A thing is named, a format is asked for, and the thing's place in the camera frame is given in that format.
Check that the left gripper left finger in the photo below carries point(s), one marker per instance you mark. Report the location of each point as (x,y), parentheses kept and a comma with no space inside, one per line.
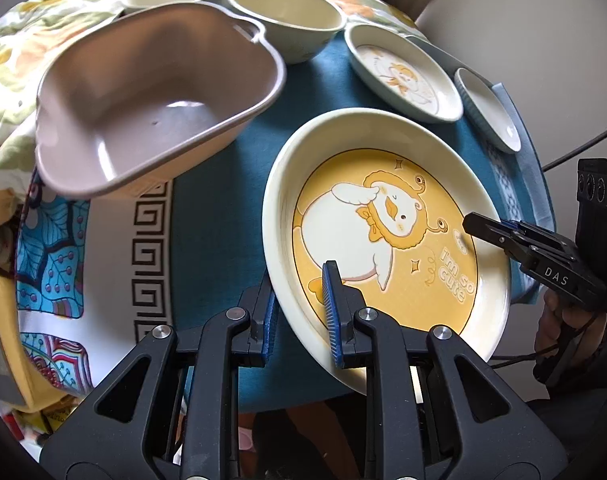
(169,409)

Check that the pink eared baking dish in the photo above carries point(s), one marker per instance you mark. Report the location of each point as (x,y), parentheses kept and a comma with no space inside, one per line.
(144,99)

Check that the black camera box right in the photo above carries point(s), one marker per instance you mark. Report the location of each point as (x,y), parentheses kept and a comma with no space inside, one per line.
(591,231)

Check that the colourful patterned cloth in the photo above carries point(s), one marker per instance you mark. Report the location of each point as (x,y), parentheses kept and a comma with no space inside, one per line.
(92,280)

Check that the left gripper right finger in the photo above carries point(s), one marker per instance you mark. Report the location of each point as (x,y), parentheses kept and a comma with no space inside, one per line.
(435,409)

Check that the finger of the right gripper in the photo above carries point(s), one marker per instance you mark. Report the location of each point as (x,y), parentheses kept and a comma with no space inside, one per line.
(529,235)
(492,232)

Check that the small duck plate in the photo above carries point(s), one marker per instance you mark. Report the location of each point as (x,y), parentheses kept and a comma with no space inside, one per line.
(402,74)

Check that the small blue ribbed dish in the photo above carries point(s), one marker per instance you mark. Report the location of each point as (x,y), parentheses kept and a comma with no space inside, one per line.
(487,112)

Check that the teal blue towel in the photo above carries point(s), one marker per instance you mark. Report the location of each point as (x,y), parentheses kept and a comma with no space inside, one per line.
(216,247)

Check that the large yellow duck plate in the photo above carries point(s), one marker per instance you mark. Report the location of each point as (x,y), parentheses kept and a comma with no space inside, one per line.
(384,198)

